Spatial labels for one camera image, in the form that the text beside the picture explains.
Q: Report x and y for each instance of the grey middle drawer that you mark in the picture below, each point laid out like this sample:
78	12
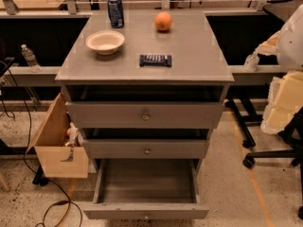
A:
146	144

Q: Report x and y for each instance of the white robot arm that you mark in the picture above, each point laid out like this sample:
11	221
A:
285	97

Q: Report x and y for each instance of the items inside cardboard box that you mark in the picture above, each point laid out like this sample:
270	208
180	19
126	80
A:
72	134

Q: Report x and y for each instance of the grey top drawer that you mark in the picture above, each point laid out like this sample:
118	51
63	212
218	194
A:
145	114

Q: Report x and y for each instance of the black office chair base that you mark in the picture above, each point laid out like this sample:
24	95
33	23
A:
292	135

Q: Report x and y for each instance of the grey drawer cabinet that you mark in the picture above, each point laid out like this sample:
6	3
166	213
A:
160	96

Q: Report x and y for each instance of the cardboard box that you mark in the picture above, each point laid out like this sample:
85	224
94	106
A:
56	158

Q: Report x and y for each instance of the clear plastic water bottle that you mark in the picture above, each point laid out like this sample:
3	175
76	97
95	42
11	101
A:
30	59

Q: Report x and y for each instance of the grey open bottom drawer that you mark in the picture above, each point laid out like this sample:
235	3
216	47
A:
146	189

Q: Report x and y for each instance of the white paper bowl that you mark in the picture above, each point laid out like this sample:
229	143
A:
105	42

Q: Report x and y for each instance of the black rolling stand leg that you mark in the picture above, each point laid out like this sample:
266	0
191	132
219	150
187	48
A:
252	117

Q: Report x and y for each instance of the orange fruit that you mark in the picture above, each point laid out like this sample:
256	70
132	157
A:
163	21

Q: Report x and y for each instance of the blue soda can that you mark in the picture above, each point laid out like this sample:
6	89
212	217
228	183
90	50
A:
115	13

